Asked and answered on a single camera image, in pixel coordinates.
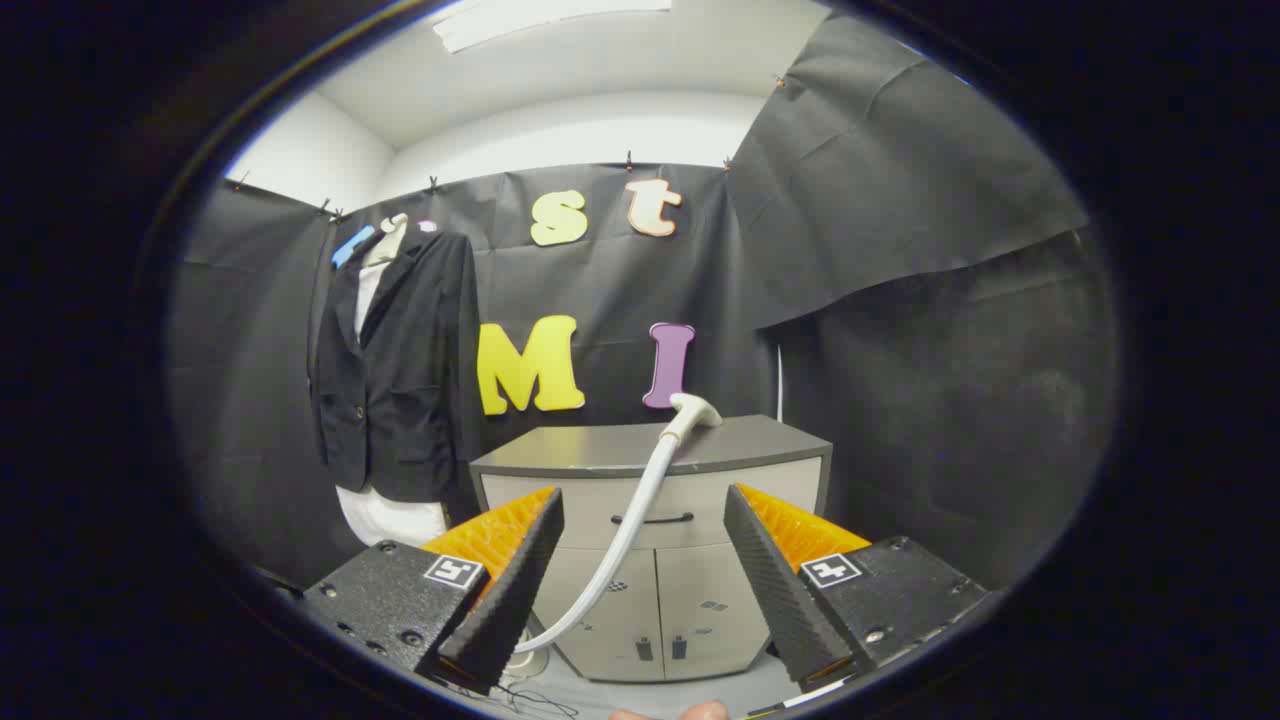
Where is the white steamer base unit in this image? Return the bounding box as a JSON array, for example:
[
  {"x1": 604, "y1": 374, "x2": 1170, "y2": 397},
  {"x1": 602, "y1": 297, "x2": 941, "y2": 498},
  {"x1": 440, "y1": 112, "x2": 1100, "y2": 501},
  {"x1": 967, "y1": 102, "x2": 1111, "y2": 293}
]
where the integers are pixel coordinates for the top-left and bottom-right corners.
[{"x1": 505, "y1": 630, "x2": 551, "y2": 681}]

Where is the white garment steamer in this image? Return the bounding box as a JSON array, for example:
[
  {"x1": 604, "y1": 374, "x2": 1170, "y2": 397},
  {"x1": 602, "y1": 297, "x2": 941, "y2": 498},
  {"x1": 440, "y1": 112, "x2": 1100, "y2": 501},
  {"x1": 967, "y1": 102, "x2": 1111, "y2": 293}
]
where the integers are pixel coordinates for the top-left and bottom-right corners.
[{"x1": 510, "y1": 392, "x2": 723, "y2": 656}]

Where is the black backdrop cloth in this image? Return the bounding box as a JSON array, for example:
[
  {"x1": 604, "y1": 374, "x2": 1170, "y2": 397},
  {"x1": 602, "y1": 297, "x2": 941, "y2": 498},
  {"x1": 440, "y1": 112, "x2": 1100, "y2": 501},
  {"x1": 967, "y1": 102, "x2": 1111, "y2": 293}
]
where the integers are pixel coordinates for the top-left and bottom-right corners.
[{"x1": 165, "y1": 10, "x2": 1121, "y2": 591}]

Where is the beige plastic hanger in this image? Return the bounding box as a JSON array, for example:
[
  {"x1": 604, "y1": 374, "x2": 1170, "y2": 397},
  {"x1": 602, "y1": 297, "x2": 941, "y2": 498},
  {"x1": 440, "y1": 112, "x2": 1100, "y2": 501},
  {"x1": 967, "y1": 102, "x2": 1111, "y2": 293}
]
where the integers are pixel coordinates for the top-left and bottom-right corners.
[{"x1": 362, "y1": 213, "x2": 409, "y2": 269}]

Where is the grey cabinet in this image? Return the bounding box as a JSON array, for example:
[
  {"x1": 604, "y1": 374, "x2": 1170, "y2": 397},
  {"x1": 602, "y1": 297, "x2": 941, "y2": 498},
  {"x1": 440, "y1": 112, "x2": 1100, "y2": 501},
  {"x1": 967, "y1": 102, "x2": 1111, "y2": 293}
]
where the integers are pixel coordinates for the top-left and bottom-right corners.
[{"x1": 470, "y1": 415, "x2": 833, "y2": 684}]

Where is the black floor cable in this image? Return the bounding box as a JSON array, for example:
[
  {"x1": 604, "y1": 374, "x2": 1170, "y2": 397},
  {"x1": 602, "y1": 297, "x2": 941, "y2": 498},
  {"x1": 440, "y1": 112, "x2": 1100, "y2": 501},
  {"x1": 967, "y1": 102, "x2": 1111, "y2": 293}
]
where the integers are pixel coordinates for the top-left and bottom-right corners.
[{"x1": 440, "y1": 675, "x2": 581, "y2": 719}]

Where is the black suit jacket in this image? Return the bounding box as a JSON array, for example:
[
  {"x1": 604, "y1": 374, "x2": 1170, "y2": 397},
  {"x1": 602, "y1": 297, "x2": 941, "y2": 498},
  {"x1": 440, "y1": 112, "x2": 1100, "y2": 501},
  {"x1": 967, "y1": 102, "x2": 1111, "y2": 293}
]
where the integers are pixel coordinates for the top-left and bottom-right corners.
[{"x1": 312, "y1": 225, "x2": 483, "y2": 504}]

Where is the ceiling light panel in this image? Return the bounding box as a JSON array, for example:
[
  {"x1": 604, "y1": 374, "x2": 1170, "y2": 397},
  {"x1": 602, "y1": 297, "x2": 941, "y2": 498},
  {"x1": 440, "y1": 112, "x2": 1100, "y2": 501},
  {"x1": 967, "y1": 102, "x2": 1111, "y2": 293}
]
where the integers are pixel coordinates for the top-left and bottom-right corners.
[{"x1": 430, "y1": 0, "x2": 673, "y2": 54}]

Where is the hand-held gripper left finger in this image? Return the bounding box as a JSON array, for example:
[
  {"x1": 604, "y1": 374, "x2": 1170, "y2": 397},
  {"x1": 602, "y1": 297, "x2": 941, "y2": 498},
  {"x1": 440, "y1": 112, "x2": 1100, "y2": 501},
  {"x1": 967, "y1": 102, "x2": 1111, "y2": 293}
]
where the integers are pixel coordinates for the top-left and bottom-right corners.
[{"x1": 300, "y1": 487, "x2": 566, "y2": 696}]

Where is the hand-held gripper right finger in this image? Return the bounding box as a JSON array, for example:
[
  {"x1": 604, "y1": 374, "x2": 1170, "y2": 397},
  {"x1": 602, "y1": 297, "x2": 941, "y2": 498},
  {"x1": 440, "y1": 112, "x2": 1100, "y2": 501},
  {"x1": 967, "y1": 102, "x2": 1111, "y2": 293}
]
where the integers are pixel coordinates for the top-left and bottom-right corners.
[{"x1": 722, "y1": 483, "x2": 991, "y2": 693}]

